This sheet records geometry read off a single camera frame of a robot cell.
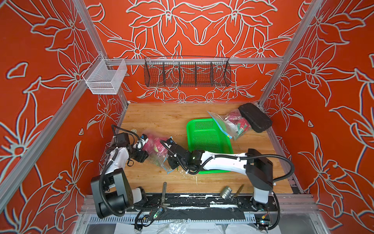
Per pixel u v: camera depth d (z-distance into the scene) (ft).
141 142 2.54
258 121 3.23
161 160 2.48
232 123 3.19
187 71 3.20
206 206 2.39
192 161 1.93
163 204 2.39
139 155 2.49
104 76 3.06
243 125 3.11
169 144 2.31
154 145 2.55
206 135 3.29
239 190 2.51
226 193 2.40
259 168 1.54
